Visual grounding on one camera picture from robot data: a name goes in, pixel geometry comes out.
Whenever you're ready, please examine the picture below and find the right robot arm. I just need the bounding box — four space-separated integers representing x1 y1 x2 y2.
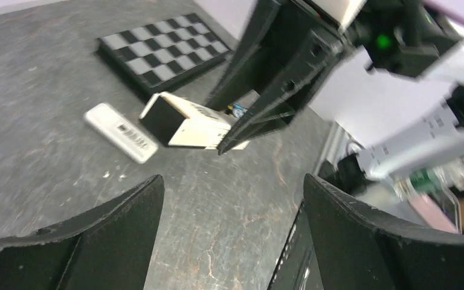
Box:
205 1 464 153

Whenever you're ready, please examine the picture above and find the long white plastic bar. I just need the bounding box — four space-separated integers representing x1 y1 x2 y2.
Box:
139 92 236 149

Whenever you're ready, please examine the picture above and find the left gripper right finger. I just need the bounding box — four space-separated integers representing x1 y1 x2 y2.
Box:
303 174 464 289

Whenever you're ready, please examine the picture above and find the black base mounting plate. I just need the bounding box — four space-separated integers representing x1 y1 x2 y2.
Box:
268 203 324 290

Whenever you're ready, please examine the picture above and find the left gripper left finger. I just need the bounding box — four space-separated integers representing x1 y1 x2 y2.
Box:
0 175 165 289

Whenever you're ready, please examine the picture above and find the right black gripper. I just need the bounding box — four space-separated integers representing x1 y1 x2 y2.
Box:
205 1 360 155

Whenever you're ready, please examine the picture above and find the black white chessboard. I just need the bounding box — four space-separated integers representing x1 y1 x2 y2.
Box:
97 13 232 96

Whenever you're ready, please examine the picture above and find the blue owl eraser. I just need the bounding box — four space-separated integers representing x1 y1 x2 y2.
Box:
225 104 248 118

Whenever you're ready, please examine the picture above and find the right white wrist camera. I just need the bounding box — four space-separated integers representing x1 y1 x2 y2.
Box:
312 0 367 31

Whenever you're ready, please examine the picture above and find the white remote control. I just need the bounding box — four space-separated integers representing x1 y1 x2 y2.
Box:
83 103 158 164

